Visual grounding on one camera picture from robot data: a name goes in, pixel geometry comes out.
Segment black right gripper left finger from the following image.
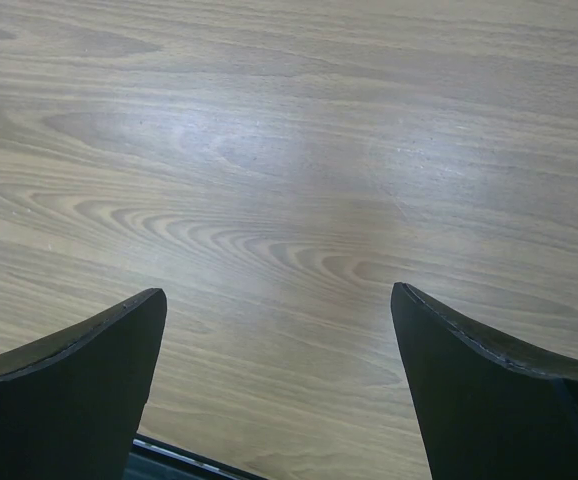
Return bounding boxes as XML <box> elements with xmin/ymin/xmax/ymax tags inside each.
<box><xmin>0</xmin><ymin>288</ymin><xmax>167</xmax><ymax>479</ymax></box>

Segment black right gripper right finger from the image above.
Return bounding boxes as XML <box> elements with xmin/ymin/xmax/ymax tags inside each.
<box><xmin>391</xmin><ymin>283</ymin><xmax>578</xmax><ymax>479</ymax></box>

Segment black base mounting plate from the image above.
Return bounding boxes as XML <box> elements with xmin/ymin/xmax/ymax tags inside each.
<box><xmin>123</xmin><ymin>434</ymin><xmax>263</xmax><ymax>480</ymax></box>

